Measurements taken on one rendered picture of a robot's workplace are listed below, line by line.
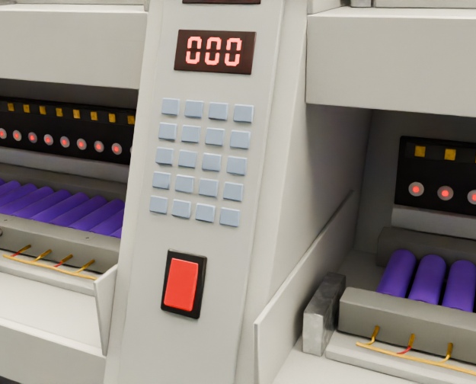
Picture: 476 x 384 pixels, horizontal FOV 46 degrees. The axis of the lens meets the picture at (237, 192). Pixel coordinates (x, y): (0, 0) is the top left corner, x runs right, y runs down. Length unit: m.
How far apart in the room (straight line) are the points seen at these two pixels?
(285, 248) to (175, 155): 0.08
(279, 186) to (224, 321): 0.08
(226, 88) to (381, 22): 0.08
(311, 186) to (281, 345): 0.09
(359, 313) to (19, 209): 0.32
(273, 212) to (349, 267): 0.16
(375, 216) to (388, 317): 0.15
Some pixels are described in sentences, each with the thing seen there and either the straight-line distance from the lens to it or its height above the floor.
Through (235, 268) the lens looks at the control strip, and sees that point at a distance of 0.30.
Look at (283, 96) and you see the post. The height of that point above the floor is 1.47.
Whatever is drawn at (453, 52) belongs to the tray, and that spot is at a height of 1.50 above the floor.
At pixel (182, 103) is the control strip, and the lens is 0.31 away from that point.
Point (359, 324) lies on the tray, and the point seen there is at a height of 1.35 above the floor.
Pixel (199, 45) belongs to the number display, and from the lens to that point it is 0.31.
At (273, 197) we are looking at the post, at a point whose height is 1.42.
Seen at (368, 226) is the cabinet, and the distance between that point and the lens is 0.48.
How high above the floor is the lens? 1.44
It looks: 3 degrees down
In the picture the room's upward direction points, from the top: 8 degrees clockwise
